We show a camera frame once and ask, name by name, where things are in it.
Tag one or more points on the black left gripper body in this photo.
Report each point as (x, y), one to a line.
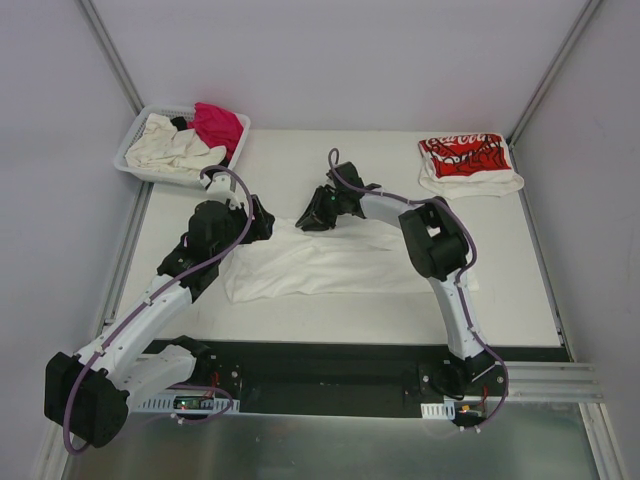
(258, 223)

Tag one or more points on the white plastic laundry basket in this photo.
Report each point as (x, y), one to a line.
(137, 128)

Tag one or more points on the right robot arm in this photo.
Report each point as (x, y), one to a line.
(440, 251)

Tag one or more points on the plain white t-shirt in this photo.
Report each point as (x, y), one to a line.
(357, 257)

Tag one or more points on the pink garment in basket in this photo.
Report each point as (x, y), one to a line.
(217, 126)

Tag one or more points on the aluminium extrusion rail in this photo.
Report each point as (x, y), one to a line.
(83, 356)
(549, 382)

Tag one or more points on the aluminium frame post left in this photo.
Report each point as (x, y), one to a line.
(110, 52)

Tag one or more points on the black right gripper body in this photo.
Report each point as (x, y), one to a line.
(320, 209)

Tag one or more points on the black garment in basket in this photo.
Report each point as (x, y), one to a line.
(180, 123)

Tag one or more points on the cream shirt in basket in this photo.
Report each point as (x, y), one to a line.
(163, 149)

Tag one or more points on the aluminium frame post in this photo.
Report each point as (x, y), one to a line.
(110, 52)
(578, 28)

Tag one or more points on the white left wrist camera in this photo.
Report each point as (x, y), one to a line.
(220, 187)

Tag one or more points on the left white cable duct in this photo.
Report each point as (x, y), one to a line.
(166, 403)

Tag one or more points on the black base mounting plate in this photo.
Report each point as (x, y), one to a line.
(344, 380)

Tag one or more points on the aluminium extrusion rail right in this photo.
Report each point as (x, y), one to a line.
(549, 382)

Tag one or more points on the white cable duct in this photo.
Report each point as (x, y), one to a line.
(438, 411)
(166, 403)

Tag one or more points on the aluminium frame post right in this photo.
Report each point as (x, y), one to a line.
(578, 28)

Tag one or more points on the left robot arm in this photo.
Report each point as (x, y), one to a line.
(91, 393)

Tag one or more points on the right white cable duct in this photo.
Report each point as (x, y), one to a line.
(438, 411)

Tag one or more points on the aluminium extrusion rail left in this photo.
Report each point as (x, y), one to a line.
(83, 356)

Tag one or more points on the folded Coca-Cola print t-shirt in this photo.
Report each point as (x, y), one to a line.
(468, 165)

